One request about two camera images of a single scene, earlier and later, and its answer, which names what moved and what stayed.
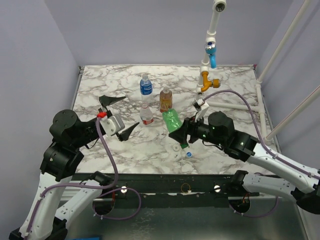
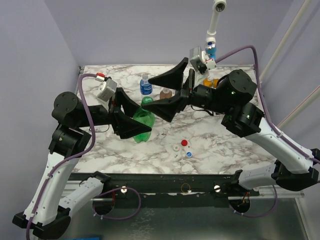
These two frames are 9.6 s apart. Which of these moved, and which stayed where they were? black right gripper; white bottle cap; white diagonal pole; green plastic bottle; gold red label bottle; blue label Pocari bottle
Moved: green plastic bottle; black right gripper
Stayed: blue label Pocari bottle; gold red label bottle; white bottle cap; white diagonal pole
